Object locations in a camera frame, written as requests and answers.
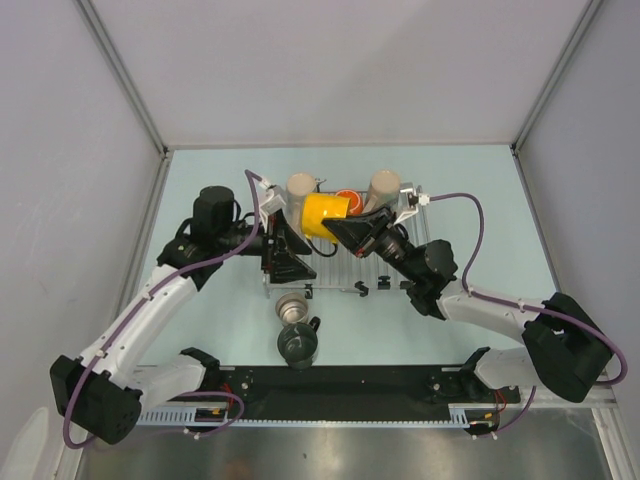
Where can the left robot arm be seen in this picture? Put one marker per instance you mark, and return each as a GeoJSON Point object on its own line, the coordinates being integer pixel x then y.
{"type": "Point", "coordinates": [104, 390]}

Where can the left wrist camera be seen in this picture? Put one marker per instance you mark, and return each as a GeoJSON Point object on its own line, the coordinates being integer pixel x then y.
{"type": "Point", "coordinates": [272, 199]}

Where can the yellow mug black handle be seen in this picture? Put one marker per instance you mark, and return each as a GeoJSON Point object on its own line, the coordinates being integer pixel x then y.
{"type": "Point", "coordinates": [316, 208]}

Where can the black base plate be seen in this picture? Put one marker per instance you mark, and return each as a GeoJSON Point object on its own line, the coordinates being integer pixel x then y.
{"type": "Point", "coordinates": [401, 392]}

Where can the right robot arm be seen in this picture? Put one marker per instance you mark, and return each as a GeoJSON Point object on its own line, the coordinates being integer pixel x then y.
{"type": "Point", "coordinates": [560, 346]}

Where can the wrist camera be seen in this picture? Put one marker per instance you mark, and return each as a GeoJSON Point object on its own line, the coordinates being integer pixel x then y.
{"type": "Point", "coordinates": [411, 201]}
{"type": "Point", "coordinates": [272, 199]}

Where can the dark green mug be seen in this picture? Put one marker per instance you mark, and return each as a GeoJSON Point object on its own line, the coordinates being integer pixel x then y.
{"type": "Point", "coordinates": [298, 344]}

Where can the beige mug coral print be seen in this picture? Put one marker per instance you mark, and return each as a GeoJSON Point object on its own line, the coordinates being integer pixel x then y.
{"type": "Point", "coordinates": [298, 187]}

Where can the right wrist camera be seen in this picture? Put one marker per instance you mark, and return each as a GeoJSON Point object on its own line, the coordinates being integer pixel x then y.
{"type": "Point", "coordinates": [411, 201]}

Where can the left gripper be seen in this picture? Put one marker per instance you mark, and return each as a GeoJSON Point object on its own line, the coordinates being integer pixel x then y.
{"type": "Point", "coordinates": [283, 266]}

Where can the stainless steel cup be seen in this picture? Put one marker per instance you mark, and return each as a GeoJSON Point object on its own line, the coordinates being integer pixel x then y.
{"type": "Point", "coordinates": [292, 308]}

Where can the metal wire dish rack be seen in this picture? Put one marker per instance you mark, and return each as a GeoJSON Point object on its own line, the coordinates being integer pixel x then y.
{"type": "Point", "coordinates": [346, 273]}

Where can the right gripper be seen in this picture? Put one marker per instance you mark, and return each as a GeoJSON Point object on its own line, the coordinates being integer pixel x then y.
{"type": "Point", "coordinates": [365, 232]}

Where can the slotted cable duct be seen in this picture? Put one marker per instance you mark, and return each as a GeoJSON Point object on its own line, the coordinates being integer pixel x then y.
{"type": "Point", "coordinates": [204, 419]}

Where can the orange mug black handle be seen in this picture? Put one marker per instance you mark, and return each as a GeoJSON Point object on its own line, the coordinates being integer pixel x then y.
{"type": "Point", "coordinates": [355, 201]}

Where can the beige mug blue print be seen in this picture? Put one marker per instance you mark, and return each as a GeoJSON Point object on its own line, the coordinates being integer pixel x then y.
{"type": "Point", "coordinates": [383, 190]}

